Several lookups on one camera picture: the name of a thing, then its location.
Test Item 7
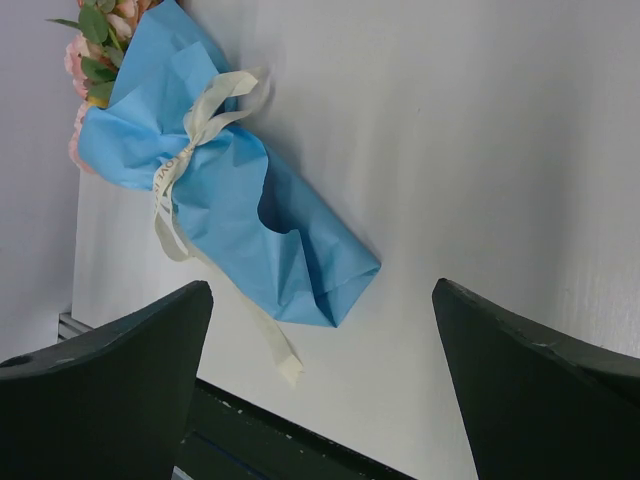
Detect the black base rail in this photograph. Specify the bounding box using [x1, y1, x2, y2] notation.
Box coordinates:
[175, 379, 408, 480]

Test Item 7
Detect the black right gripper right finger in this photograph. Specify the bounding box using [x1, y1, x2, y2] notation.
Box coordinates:
[432, 279, 639, 479]

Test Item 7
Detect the blue wrapping paper sheet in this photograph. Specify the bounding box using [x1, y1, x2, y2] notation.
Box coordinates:
[78, 1, 380, 327]

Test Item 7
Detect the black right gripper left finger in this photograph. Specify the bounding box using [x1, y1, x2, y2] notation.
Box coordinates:
[1, 281, 213, 479]

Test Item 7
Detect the mixed flower bunch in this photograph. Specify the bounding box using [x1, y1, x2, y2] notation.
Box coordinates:
[53, 0, 159, 173]

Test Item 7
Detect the cream printed ribbon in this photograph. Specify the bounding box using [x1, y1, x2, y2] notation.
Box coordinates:
[152, 68, 304, 387]

